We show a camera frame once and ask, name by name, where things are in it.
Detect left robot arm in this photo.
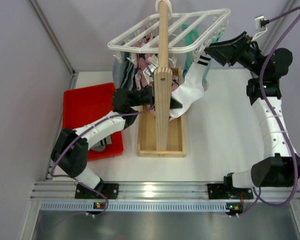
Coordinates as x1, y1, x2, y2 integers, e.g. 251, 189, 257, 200
50, 85, 157, 194

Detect grey sock black stripes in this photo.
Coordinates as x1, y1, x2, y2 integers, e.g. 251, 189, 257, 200
91, 135, 112, 153

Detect teal patterned sock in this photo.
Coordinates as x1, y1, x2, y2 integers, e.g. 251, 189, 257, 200
182, 26, 199, 77

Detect wooden stand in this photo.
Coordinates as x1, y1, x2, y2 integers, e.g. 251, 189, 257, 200
136, 0, 187, 158

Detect red plastic tray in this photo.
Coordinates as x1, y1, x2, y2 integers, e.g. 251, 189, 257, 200
62, 82, 124, 162

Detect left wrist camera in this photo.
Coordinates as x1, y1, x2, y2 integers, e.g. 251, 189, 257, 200
143, 64, 156, 83

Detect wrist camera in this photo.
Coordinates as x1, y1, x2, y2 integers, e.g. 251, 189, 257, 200
252, 15, 269, 42
143, 64, 156, 83

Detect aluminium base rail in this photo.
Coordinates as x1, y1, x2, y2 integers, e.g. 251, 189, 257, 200
31, 181, 300, 213

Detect blue grey sock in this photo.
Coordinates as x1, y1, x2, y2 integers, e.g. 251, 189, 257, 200
112, 51, 139, 90

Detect white clip sock hanger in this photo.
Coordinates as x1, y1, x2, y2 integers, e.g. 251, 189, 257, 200
107, 0, 231, 64

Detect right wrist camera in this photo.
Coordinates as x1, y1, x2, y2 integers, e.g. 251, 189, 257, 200
252, 15, 269, 42

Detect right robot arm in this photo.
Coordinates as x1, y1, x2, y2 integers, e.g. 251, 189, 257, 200
204, 32, 300, 188

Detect pink patterned sock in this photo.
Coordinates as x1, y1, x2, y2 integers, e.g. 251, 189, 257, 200
133, 33, 158, 118
171, 75, 180, 92

